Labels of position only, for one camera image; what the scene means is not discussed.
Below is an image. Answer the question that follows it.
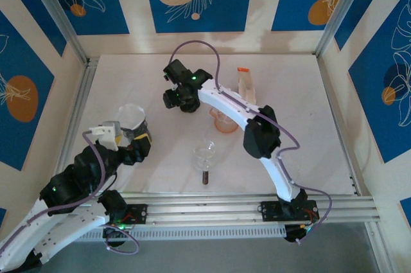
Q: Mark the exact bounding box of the orange translucent coffee dripper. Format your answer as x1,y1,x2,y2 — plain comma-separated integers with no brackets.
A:
209,107,240,134

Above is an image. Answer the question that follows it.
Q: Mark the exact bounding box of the black base electronics module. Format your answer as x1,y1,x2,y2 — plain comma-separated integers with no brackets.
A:
102,221,129,248
284,223,317,245

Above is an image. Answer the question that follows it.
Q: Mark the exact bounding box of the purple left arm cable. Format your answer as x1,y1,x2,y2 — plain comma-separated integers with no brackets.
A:
0,130,141,256

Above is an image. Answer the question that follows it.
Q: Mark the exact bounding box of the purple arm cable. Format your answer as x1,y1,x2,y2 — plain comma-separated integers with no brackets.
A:
171,40,333,245
0,130,141,256

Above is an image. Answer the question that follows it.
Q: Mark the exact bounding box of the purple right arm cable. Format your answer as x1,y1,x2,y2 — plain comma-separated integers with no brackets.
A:
171,40,333,245

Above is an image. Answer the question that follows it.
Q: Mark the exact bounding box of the aluminium table side rail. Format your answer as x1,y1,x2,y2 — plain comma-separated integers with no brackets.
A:
53,57,100,190
316,56,363,195

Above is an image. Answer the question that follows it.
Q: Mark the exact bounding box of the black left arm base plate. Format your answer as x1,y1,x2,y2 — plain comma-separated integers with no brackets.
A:
123,204,148,224

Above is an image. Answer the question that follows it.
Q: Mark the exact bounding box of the long aluminium mounting rail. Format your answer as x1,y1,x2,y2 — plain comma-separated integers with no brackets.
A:
96,191,383,232

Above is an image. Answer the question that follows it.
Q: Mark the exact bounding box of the white slotted cable duct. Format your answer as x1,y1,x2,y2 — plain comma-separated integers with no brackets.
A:
76,225,286,243

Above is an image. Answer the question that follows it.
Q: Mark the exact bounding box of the aluminium frame post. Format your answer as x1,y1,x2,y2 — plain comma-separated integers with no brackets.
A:
24,0,90,64
314,0,386,58

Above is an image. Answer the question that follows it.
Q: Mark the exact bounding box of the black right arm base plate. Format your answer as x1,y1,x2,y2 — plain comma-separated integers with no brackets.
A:
260,200,319,222

